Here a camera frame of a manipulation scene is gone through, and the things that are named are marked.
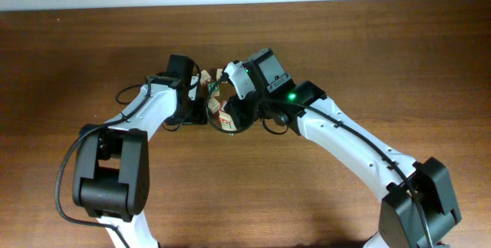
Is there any wooden K 9 block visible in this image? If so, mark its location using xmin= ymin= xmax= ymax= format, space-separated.
xmin=219 ymin=111 xmax=236 ymax=131

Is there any wooden red I block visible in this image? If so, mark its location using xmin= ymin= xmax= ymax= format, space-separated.
xmin=219 ymin=101 xmax=227 ymax=113

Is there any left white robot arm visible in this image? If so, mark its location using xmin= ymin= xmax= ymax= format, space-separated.
xmin=72 ymin=55 xmax=199 ymax=247

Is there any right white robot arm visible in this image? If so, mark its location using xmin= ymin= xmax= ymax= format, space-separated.
xmin=220 ymin=48 xmax=462 ymax=247

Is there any green B block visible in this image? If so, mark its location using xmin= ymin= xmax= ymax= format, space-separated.
xmin=207 ymin=82 xmax=220 ymax=98

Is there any wooden E block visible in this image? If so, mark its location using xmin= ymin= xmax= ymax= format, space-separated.
xmin=200 ymin=70 xmax=212 ymax=86

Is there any wooden 8 block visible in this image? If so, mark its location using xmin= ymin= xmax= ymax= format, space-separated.
xmin=216 ymin=68 xmax=223 ymax=82

